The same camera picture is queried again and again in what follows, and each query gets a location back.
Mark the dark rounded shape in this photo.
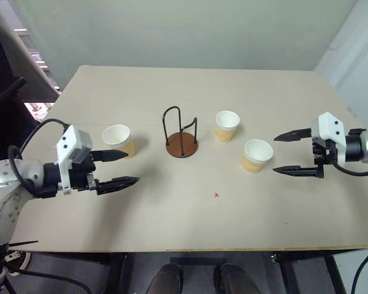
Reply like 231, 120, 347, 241
149, 263, 185, 294
213, 263, 259, 294

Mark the brown wire cup holder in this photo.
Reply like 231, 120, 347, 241
162, 105, 201, 159

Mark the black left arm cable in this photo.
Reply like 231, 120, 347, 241
7, 118, 72, 197

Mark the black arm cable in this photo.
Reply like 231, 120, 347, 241
7, 118, 72, 197
332, 161, 368, 177

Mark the tan paper cup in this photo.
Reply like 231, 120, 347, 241
101, 123, 137, 159
241, 138, 275, 175
214, 110, 241, 143

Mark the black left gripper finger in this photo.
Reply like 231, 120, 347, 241
90, 149, 130, 163
96, 176, 140, 196

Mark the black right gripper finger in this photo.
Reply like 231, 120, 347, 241
273, 128, 313, 142
272, 162, 325, 179

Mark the black hanging cable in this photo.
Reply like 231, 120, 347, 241
350, 229, 368, 294

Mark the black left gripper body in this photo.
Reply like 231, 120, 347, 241
67, 151, 99, 194

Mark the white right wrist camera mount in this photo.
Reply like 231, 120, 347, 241
310, 111, 348, 168

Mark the grey desk panel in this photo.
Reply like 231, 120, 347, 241
0, 0, 61, 104

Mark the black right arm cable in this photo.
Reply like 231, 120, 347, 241
332, 161, 368, 177

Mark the black floor cable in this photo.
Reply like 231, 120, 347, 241
4, 265, 91, 294

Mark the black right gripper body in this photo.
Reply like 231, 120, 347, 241
312, 137, 337, 168

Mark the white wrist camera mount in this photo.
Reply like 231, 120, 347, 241
310, 111, 348, 168
55, 123, 93, 195

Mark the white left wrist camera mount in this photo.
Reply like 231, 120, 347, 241
55, 123, 93, 195

